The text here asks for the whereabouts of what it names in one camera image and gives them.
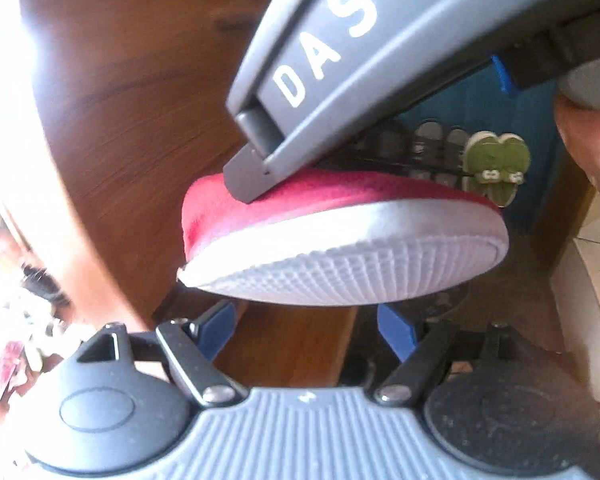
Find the wooden door frame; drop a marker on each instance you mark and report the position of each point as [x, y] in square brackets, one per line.
[565, 220]

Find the pile of shoes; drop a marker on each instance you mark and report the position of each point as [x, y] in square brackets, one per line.
[10, 365]

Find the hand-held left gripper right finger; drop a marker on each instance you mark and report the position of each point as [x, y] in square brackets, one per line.
[395, 330]

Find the person's right hand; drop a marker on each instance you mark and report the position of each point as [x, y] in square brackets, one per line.
[595, 145]

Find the blue door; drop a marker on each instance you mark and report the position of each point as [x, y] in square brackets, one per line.
[540, 125]

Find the grey slipper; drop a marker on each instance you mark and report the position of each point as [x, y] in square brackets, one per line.
[456, 141]
[426, 135]

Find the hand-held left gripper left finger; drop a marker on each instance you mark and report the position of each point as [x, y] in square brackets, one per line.
[220, 327]

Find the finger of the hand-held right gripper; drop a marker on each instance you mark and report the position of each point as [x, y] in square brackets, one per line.
[245, 180]

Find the red slipper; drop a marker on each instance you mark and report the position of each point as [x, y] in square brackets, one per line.
[355, 195]

